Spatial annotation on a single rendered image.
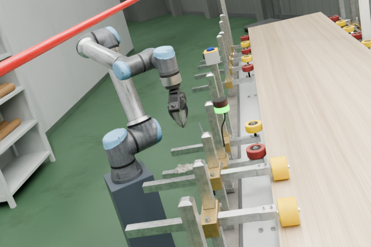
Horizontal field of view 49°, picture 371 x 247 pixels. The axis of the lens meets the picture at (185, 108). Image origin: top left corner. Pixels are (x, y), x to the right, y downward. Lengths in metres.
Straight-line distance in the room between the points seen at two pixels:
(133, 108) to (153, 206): 0.58
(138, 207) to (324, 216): 1.37
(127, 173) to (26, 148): 2.61
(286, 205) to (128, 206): 1.35
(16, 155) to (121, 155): 2.70
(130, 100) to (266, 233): 1.11
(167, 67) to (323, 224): 0.93
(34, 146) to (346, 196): 3.88
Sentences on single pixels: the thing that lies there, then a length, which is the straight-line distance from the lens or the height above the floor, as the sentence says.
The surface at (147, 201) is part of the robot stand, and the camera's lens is 2.43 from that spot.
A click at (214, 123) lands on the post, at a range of 1.68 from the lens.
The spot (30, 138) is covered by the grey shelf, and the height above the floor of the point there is 0.30.
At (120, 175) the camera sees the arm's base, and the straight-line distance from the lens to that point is 2.37.
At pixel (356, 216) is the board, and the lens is 1.28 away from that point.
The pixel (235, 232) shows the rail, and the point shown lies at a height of 0.70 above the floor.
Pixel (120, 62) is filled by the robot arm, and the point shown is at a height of 1.33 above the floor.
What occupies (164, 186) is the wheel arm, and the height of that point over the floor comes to 0.95.
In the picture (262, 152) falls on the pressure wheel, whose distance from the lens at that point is 1.68.
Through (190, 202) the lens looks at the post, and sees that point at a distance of 0.97.
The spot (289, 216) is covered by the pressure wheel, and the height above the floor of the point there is 0.95.
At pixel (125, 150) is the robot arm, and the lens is 2.33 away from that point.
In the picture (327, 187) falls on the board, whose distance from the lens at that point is 1.41.
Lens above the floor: 1.67
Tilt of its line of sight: 19 degrees down
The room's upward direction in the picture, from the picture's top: 15 degrees counter-clockwise
